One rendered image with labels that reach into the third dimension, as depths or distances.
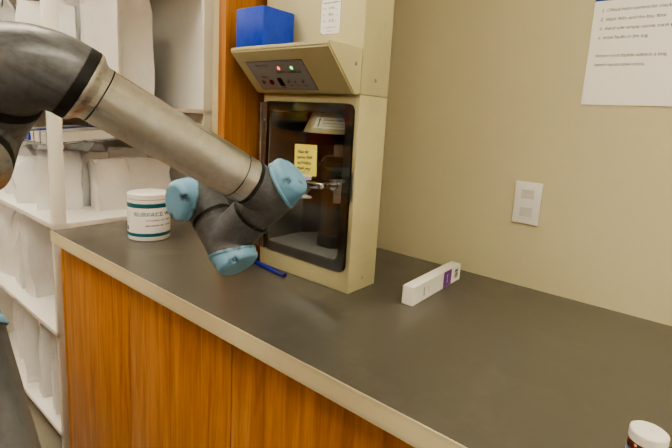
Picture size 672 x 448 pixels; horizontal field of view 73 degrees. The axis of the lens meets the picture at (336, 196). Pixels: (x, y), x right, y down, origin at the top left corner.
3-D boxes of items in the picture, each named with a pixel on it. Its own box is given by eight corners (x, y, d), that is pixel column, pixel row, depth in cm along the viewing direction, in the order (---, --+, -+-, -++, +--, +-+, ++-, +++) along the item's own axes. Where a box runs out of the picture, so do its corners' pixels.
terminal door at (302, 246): (260, 246, 128) (265, 100, 122) (345, 274, 109) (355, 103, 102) (258, 246, 128) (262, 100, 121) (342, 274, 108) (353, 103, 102)
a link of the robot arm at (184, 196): (175, 234, 80) (156, 197, 83) (226, 225, 89) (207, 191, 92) (193, 206, 76) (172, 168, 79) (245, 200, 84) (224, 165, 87)
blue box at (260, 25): (266, 53, 119) (267, 17, 117) (293, 51, 113) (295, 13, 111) (235, 47, 111) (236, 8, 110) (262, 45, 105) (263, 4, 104)
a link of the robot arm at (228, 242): (252, 241, 73) (221, 189, 77) (210, 282, 77) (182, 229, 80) (281, 240, 80) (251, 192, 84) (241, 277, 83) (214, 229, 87)
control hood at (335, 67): (263, 93, 122) (264, 54, 120) (361, 94, 102) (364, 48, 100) (228, 89, 113) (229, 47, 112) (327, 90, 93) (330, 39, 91)
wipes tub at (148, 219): (157, 229, 158) (157, 186, 156) (178, 237, 150) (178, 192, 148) (120, 235, 148) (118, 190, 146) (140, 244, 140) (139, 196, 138)
